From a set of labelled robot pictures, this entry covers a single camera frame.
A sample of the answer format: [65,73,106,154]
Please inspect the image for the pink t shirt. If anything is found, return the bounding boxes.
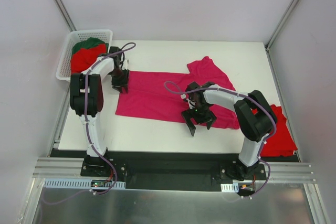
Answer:
[116,56,235,123]

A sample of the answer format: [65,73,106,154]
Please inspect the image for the white perforated plastic basket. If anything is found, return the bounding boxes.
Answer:
[56,29,113,82]

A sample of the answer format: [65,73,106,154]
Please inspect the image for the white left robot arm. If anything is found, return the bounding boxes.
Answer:
[70,42,135,157]

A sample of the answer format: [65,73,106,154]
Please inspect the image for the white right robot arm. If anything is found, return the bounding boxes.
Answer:
[181,82,277,179]

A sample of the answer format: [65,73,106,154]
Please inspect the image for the red t shirt in basket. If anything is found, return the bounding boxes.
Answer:
[70,43,107,74]

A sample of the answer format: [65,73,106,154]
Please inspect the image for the green t shirt in basket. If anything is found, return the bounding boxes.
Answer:
[72,37,109,55]

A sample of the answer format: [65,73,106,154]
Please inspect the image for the folded red t shirt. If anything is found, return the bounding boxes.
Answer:
[252,104,298,157]

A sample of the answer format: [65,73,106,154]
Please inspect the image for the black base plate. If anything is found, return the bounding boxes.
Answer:
[51,150,267,192]

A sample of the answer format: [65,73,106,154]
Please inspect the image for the left aluminium frame post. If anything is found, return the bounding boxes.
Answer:
[53,0,77,32]

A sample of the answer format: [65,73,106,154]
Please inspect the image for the aluminium frame post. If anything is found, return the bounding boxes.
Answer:
[53,0,77,32]
[265,0,301,52]

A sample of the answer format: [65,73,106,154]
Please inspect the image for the right aluminium frame post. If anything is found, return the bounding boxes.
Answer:
[265,0,301,52]

